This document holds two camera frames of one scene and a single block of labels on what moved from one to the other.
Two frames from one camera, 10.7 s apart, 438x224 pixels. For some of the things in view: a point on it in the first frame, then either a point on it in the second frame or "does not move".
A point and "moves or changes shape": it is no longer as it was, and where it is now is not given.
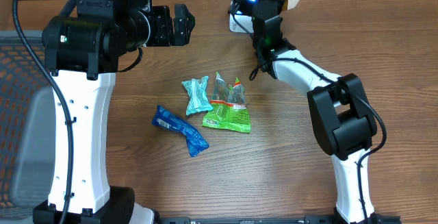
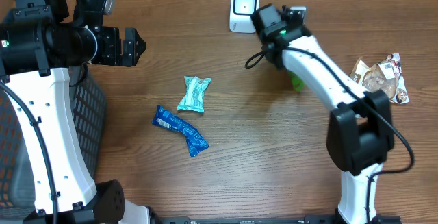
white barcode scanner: [241, 16] does not move
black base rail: [309, 219] does not move
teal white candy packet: [198, 96] moves or changes shape
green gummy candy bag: [228, 108] moves or changes shape
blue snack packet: [195, 142] does not move
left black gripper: [183, 23] to [113, 55]
